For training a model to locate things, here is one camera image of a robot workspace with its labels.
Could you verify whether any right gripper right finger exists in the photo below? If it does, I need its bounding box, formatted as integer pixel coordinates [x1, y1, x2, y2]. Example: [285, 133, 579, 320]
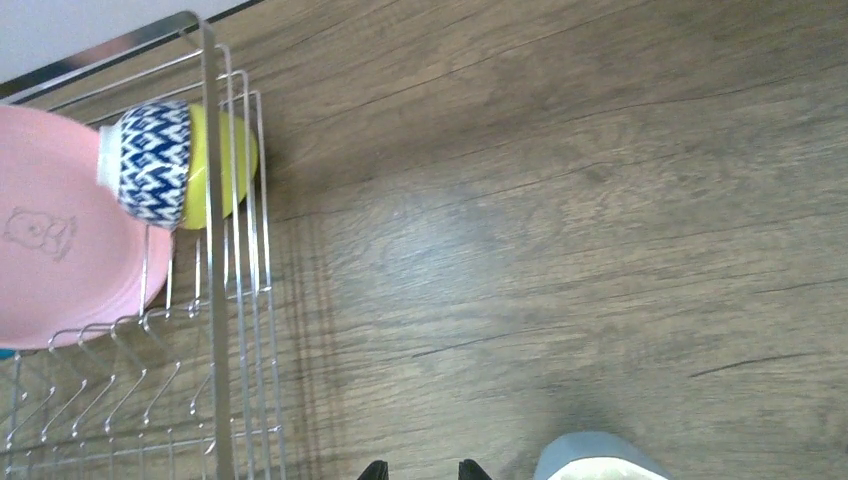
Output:
[458, 459, 492, 480]

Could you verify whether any pink round plate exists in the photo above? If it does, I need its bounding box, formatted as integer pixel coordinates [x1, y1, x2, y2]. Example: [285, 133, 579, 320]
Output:
[1, 106, 172, 350]

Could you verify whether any metal wire dish rack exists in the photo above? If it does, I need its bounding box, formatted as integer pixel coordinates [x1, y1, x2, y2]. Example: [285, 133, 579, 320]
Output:
[1, 11, 286, 479]

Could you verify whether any lime green bowl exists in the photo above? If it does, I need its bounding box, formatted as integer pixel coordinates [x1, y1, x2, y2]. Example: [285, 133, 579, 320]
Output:
[97, 99, 260, 232]

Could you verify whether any light blue mug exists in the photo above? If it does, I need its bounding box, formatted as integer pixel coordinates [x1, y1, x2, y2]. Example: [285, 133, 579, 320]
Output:
[533, 431, 671, 480]

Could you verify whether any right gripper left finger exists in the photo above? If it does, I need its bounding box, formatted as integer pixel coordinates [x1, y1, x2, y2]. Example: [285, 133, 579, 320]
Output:
[357, 460, 389, 480]

